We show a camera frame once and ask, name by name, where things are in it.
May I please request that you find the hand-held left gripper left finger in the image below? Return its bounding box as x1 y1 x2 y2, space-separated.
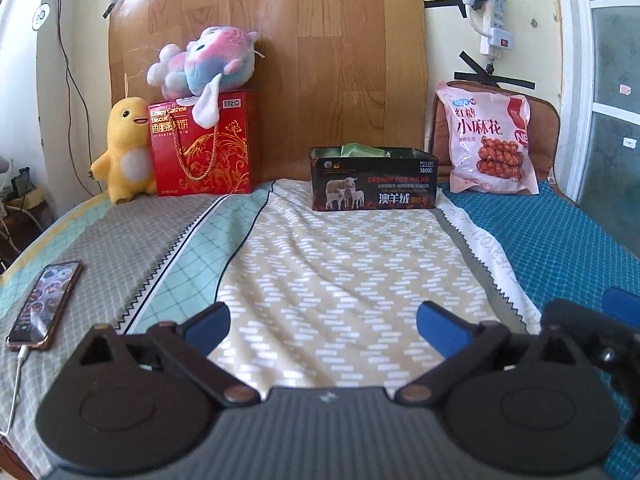
77 302 261 407

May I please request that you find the wooden headboard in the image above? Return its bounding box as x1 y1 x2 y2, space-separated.
107 0 431 196

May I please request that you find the white charging cable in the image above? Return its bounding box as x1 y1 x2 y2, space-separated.
0 347 28 436

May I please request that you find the blue patterned cloth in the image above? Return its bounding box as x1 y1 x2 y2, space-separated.
437 180 640 411

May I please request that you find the yellow plush toy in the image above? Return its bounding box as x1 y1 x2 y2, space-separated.
90 97 158 206

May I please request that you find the white power strip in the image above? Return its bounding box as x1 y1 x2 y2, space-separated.
480 0 516 56

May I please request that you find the red gift box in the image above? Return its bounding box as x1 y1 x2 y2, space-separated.
147 90 261 197

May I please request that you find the glass door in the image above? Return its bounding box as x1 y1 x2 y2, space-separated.
552 0 640 211

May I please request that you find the black wall cable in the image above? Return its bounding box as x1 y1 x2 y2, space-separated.
50 0 101 196

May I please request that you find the brown cushion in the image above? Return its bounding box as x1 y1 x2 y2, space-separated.
431 80 561 186

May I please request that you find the large pink snack bag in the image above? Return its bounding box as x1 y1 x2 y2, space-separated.
435 81 541 196

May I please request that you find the pastel plush toy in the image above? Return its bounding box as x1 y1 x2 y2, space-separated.
147 26 261 126

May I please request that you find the black tin box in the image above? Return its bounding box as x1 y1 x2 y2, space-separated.
309 145 441 212

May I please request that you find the patterned bedsheet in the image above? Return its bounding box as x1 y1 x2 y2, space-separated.
0 177 543 461

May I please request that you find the smartphone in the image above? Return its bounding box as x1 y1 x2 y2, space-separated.
6 260 83 351

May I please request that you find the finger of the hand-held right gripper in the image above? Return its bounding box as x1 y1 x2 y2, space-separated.
602 287 640 321
541 299 640 376

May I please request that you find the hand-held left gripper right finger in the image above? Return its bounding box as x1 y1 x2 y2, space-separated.
395 301 581 403

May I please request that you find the green leaf print packet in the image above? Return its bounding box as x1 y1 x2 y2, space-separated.
341 143 393 157

